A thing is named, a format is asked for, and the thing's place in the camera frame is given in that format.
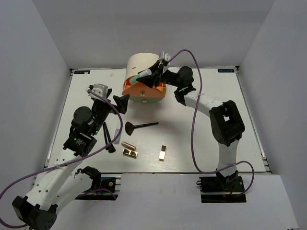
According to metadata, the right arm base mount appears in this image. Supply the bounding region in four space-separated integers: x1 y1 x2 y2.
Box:
196 176 247 204

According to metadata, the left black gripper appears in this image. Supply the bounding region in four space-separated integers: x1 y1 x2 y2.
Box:
91 88 130 136

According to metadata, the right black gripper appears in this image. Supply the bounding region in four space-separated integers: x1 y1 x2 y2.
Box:
136 60 182 89

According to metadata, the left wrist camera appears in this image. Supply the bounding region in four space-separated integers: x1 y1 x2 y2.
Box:
86 83 112 100

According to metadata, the gold black lipstick upright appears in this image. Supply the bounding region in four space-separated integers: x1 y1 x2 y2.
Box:
159 145 166 161

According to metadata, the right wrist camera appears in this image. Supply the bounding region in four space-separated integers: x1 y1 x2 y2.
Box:
158 51 171 66

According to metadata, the black fan brush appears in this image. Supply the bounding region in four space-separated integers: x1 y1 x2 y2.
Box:
125 122 159 136

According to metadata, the rose gold lipstick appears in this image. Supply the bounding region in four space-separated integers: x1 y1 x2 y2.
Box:
121 141 136 150

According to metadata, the black gold lipstick case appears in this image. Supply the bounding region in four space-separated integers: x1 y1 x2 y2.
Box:
122 149 138 158

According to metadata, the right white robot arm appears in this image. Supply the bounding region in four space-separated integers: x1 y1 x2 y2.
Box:
136 62 245 191

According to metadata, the green white makeup tube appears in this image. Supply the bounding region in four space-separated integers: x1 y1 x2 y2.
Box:
129 69 152 85

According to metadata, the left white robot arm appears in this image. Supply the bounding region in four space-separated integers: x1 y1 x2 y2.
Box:
12 92 130 230

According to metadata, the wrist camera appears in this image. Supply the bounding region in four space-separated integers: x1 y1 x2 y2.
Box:
86 83 112 100
158 51 171 66

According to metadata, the round beige orange organizer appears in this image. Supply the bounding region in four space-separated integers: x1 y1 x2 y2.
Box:
122 53 166 104

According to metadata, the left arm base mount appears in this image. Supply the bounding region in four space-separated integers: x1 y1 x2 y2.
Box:
75 174 121 201

